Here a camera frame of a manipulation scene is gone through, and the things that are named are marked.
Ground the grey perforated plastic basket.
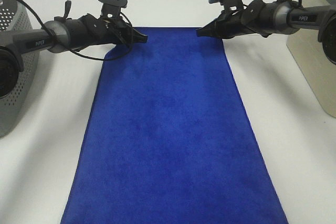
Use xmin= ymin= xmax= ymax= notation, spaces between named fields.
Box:
xmin=1 ymin=0 xmax=39 ymax=137

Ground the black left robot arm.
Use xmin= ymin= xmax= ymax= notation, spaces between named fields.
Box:
xmin=1 ymin=14 xmax=148 ymax=97

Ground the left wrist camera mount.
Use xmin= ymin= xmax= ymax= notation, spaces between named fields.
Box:
xmin=98 ymin=0 xmax=128 ymax=18

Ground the beige storage box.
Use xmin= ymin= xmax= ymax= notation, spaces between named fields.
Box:
xmin=286 ymin=0 xmax=335 ymax=118

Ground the blue microfibre towel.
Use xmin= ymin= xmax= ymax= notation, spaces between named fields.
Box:
xmin=61 ymin=27 xmax=287 ymax=223

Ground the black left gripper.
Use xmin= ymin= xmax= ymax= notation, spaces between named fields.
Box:
xmin=79 ymin=14 xmax=148 ymax=46

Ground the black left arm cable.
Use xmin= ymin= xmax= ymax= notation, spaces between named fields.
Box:
xmin=0 ymin=0 xmax=134 ymax=61

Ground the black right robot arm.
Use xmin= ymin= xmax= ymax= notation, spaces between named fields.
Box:
xmin=196 ymin=0 xmax=335 ymax=63

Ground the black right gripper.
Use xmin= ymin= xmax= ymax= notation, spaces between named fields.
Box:
xmin=196 ymin=3 xmax=263 ymax=38

